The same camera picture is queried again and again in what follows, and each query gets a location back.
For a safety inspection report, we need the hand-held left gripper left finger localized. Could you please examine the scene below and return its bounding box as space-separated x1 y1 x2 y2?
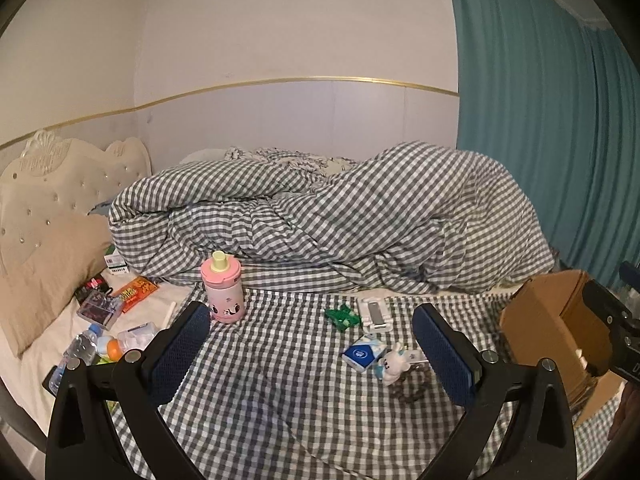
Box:
45 301 212 480

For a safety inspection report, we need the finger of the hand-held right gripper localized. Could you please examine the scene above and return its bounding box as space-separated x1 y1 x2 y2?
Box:
620 262 640 293
582 280 636 361

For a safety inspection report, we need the person's right hand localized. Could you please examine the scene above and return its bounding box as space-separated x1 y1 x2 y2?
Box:
608 392 631 442

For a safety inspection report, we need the gold wall trim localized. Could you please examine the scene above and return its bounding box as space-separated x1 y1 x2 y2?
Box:
0 77 460 150

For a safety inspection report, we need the white rabbit toy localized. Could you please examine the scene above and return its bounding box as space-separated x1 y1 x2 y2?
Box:
375 342 409 387

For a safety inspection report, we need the teal curtain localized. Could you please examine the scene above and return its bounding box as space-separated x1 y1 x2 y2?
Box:
444 0 640 292

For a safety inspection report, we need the beige pillow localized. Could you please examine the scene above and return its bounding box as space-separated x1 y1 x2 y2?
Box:
0 209 117 359

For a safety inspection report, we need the small plastic water bottle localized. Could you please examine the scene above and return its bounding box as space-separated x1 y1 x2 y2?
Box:
49 325 104 387

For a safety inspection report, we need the dark printed box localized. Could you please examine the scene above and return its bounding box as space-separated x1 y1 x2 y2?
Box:
76 290 126 330

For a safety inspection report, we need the pink drinking bottle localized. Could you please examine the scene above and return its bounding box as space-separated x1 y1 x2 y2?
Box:
201 251 246 324

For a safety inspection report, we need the clear plastic packet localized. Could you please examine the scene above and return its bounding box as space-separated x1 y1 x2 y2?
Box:
117 322 161 354

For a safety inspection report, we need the white box with green stripe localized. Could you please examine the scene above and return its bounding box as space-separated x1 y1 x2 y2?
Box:
104 247 131 276

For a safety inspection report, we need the dark bead bracelet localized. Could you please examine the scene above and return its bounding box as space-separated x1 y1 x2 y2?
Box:
392 365 432 404

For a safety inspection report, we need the orange snack packet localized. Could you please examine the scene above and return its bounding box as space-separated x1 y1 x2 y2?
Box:
111 276 159 315

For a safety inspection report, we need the cream tufted headboard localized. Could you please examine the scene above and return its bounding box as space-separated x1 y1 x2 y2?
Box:
0 129 153 281

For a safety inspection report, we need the blue white tissue packet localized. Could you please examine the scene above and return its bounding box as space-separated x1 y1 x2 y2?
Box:
342 336 389 374

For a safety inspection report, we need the grey white checked duvet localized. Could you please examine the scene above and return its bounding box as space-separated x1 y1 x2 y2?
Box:
107 141 557 297

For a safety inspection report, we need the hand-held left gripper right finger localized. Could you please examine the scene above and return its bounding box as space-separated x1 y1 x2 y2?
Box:
411 302 581 480

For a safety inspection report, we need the grey white checked bed sheet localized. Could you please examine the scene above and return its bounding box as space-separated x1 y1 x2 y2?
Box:
107 260 621 480

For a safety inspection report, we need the white device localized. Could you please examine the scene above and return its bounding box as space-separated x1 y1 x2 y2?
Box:
357 296 392 332

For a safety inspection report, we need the brown cardboard box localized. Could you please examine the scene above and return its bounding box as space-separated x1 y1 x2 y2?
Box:
499 269 627 427

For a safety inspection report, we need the green toy block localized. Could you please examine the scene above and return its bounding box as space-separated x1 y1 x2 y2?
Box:
324 304 362 332

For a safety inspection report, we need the patterned white cloth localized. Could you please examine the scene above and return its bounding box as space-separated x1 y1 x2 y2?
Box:
224 147 359 177

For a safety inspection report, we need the orange green blue toy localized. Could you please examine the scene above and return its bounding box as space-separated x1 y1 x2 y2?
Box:
95 337 124 364

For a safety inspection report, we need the black pink small packet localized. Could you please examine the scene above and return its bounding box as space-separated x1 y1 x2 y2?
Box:
75 275 114 301

